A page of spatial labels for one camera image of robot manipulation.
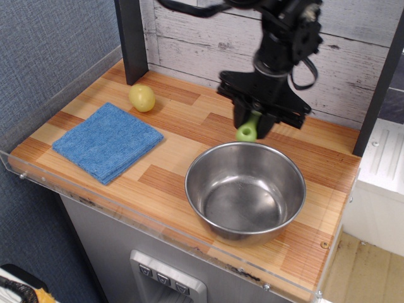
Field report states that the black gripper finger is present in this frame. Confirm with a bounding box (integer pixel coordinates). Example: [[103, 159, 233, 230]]
[[256, 113, 279, 139], [232, 97, 252, 129]]

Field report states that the yellow object bottom left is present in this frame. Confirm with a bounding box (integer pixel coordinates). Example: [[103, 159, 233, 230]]
[[34, 288, 57, 303]]

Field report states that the silver dispenser button panel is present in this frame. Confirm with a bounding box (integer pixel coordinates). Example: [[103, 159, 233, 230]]
[[129, 249, 208, 302]]

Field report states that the grey toy fridge cabinet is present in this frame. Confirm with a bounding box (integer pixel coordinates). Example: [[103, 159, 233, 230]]
[[61, 196, 286, 302]]

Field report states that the dark shelf post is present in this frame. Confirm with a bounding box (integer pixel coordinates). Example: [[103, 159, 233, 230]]
[[352, 12, 403, 157], [114, 0, 149, 85]]

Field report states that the grey spatula green handle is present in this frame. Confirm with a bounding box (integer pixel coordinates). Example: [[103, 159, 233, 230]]
[[235, 111, 261, 142]]

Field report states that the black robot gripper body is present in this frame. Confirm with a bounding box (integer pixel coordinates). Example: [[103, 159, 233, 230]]
[[218, 61, 311, 129]]

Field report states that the yellow toy potato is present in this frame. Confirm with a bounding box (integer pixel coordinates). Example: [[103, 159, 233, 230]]
[[128, 84, 156, 112]]

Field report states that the dark right shelf post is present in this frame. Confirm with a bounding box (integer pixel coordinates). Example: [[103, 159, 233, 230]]
[[352, 12, 403, 157]]

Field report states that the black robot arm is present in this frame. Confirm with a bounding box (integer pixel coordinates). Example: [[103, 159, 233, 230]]
[[218, 1, 323, 142]]

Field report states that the white toy sink unit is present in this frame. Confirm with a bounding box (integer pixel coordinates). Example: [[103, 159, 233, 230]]
[[342, 119, 403, 256]]

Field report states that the stainless steel bowl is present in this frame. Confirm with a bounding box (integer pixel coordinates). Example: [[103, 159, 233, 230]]
[[184, 142, 306, 247]]

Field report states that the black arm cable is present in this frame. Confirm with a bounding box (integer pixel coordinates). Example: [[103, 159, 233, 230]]
[[157, 0, 318, 91]]

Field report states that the blue folded cloth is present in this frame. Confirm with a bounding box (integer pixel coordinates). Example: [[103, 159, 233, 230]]
[[52, 102, 163, 185]]

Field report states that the dark left shelf post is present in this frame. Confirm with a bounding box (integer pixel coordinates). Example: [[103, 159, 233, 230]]
[[114, 0, 149, 85]]

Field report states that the clear acrylic table guard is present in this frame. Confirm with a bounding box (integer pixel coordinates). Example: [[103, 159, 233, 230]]
[[6, 62, 360, 302]]

